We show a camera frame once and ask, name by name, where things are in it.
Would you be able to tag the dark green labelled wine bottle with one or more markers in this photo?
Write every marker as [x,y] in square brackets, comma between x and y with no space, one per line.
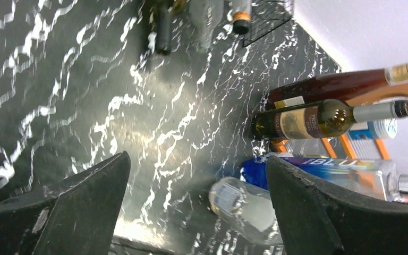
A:
[162,15]

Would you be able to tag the dark red wine bottle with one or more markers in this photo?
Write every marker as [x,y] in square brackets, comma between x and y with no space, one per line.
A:
[341,86]

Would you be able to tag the blue white lidded jar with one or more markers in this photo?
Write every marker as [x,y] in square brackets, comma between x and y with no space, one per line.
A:
[378,129]

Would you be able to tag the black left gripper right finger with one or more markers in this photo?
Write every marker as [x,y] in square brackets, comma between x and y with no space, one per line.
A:
[319,217]

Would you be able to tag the clear bottle blue label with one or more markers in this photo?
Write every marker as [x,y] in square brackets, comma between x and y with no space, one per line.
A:
[247,208]

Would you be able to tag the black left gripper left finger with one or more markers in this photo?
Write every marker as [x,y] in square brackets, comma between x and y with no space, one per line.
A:
[76,215]

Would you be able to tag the black wire wine rack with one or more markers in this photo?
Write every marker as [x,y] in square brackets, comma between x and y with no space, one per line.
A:
[267,16]

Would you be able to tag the slim clear glass bottle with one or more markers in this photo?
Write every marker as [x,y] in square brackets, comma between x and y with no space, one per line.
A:
[205,15]

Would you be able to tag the green bottle silver cap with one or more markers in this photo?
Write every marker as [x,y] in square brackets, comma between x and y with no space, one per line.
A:
[322,119]

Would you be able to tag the orange wooden shelf rack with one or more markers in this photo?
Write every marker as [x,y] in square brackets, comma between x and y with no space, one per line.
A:
[375,148]

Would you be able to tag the clear bottle copper neck band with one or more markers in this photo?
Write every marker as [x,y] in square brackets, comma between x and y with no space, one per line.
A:
[241,16]

